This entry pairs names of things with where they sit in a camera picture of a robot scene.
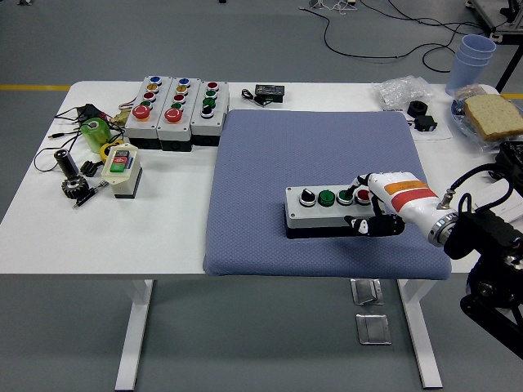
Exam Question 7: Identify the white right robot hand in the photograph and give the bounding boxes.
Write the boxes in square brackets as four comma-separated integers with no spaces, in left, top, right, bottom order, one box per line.
[342,170,445,238]

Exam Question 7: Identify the four-button box with selector knob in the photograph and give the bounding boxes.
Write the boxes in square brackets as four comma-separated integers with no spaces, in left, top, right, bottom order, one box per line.
[284,185,382,240]

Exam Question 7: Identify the four-button grey control box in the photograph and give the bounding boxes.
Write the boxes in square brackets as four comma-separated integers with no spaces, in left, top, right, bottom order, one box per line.
[190,80,230,147]

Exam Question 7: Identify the five-button grey control box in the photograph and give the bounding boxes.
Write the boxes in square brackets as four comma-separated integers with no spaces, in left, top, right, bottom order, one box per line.
[123,75,173,150]
[157,76,203,153]

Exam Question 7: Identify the black servo motor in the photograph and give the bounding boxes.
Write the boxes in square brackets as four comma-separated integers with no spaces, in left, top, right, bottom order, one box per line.
[410,115,438,134]

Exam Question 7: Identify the white paper sheet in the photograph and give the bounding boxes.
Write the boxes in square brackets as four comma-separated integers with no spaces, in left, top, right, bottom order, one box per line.
[473,178,523,224]

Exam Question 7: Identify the tilted metal floor socket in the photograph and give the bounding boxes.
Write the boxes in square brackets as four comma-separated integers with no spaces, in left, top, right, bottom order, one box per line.
[350,278,385,306]

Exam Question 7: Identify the clear plastic bag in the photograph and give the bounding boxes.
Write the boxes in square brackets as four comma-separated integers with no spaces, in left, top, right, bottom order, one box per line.
[371,75,435,111]

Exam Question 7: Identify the black electronic device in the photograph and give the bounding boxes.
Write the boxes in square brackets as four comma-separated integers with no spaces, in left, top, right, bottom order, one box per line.
[489,140,523,185]

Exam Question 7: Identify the slice of bread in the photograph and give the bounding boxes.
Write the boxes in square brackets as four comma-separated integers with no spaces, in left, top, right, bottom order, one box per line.
[463,94,523,142]

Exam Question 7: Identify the flat metal floor socket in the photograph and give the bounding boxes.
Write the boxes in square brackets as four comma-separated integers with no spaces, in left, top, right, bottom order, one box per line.
[355,313,392,346]

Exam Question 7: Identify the white table leg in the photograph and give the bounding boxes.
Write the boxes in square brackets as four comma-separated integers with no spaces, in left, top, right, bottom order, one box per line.
[396,279,444,389]
[114,279,155,392]

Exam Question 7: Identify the stacked pale blue cups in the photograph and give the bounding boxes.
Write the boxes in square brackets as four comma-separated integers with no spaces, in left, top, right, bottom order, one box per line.
[445,34,498,97]

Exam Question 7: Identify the blue-grey padded mat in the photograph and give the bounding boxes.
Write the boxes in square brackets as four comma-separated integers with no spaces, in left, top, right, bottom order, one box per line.
[203,109,453,281]

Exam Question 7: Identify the small black display module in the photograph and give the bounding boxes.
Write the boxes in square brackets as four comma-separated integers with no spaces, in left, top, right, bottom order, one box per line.
[253,83,287,104]

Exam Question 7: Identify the yellow tape roll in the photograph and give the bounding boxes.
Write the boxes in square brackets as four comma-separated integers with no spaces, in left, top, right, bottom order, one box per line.
[99,138,125,160]

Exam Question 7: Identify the translucent green tape roll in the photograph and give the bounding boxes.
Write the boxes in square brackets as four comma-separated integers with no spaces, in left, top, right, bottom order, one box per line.
[79,117,112,154]

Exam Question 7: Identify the black pen tool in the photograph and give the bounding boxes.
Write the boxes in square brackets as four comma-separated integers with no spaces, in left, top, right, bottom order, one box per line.
[72,179,110,210]

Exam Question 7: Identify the black power adapter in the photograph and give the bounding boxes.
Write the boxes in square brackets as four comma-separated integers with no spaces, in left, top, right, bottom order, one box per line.
[77,104,108,124]

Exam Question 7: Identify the black metal gear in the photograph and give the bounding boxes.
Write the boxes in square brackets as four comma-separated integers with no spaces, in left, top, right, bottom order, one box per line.
[60,176,90,201]

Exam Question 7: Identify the black metal cylinder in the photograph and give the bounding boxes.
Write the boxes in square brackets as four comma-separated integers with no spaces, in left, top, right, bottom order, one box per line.
[54,149,79,179]

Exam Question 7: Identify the black ring part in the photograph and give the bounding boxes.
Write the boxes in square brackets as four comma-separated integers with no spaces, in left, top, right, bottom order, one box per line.
[407,100,430,118]

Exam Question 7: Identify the black floor cable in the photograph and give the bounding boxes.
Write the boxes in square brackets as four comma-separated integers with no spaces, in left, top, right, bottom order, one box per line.
[324,0,467,73]

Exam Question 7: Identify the short black module cable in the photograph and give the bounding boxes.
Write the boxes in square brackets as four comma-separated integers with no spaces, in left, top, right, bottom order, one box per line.
[240,88,266,108]

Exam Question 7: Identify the aluminium frame stand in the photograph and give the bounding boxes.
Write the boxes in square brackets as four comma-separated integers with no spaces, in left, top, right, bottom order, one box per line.
[465,0,523,93]

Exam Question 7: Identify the cream red-green switch box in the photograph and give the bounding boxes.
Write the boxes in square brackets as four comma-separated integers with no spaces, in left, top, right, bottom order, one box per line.
[101,142,143,200]

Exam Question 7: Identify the thin black table cable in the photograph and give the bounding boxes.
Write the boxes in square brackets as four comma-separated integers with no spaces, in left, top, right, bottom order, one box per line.
[32,105,125,172]

